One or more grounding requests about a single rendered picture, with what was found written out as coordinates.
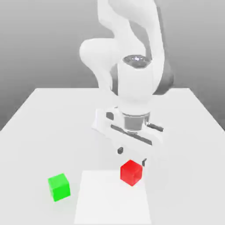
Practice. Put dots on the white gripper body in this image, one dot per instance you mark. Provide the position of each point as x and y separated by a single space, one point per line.
135 144

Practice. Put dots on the small green cube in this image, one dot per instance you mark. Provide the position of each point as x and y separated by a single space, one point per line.
59 187

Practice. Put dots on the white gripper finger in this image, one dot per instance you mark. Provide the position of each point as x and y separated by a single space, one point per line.
144 162
120 150

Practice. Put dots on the small red cube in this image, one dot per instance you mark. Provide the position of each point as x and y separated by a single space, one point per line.
131 173

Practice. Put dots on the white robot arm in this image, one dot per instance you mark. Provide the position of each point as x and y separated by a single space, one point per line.
133 84

